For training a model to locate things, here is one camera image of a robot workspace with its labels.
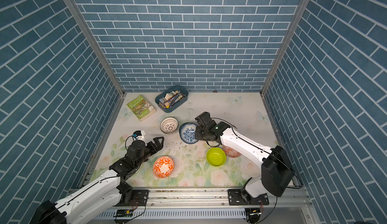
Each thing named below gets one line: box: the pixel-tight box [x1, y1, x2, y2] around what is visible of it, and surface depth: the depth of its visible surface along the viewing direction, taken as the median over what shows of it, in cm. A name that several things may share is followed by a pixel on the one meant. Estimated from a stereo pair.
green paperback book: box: [126, 94, 157, 122], surface depth 110 cm
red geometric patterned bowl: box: [222, 144, 242, 158], surface depth 90 cm
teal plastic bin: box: [154, 84, 189, 113], surface depth 114 cm
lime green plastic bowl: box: [206, 147, 227, 167], surface depth 87 cm
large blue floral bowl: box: [178, 122, 199, 145], surface depth 86 cm
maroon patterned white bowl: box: [160, 117, 179, 134], surface depth 99 cm
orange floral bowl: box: [152, 155, 175, 179], surface depth 83 cm
